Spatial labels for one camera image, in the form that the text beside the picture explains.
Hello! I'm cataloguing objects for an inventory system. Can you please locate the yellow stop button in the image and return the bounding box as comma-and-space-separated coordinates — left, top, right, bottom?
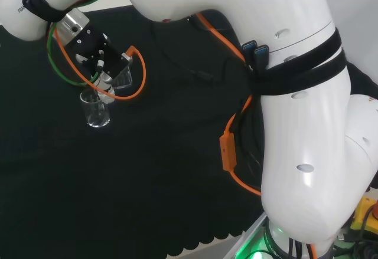
350, 195, 378, 237

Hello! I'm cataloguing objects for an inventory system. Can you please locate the black bench cloth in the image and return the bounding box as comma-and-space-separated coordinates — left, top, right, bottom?
0, 4, 378, 259

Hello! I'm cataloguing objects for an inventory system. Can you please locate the green cable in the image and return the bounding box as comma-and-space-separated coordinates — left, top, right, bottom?
46, 0, 122, 88

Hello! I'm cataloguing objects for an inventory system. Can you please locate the thin black cable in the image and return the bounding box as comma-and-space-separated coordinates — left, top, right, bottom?
165, 54, 214, 82

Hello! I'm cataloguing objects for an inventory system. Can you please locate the small clear glass beaker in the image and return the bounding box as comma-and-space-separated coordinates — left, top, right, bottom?
112, 63, 134, 90

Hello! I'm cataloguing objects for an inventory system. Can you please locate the tall clear glass beaker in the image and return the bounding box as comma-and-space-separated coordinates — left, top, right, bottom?
79, 89, 112, 129

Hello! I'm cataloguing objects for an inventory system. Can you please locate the grey metal base plate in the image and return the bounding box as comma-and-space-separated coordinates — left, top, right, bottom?
226, 214, 267, 259

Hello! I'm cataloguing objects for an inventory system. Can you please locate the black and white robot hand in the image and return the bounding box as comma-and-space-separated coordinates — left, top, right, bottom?
63, 24, 133, 106

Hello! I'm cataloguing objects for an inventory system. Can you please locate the orange cable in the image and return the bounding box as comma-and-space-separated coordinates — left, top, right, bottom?
54, 12, 319, 259

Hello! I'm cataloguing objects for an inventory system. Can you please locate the black wide arm strap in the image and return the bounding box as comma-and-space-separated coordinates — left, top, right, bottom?
247, 28, 348, 98

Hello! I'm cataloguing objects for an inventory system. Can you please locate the blue usb plug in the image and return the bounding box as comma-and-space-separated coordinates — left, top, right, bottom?
242, 40, 256, 63
253, 45, 270, 68

